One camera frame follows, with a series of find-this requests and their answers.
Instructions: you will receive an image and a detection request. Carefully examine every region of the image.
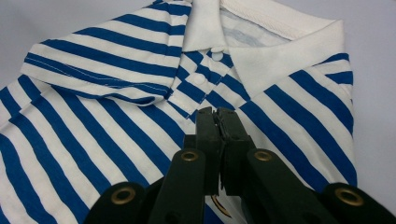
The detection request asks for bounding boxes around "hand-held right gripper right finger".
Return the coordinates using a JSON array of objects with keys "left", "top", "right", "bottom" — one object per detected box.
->
[{"left": 217, "top": 107, "right": 257, "bottom": 197}]

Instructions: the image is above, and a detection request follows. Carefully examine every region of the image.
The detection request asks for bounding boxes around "blue white striped polo shirt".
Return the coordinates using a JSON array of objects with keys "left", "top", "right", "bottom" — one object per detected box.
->
[{"left": 0, "top": 0, "right": 359, "bottom": 224}]

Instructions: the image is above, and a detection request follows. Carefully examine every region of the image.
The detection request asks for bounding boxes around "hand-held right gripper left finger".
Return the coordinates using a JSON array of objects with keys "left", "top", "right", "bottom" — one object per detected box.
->
[{"left": 183, "top": 106, "right": 223, "bottom": 196}]

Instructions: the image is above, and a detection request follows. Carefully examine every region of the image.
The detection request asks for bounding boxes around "pale lavender table mat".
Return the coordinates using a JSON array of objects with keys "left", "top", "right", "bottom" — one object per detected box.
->
[{"left": 0, "top": 0, "right": 396, "bottom": 216}]

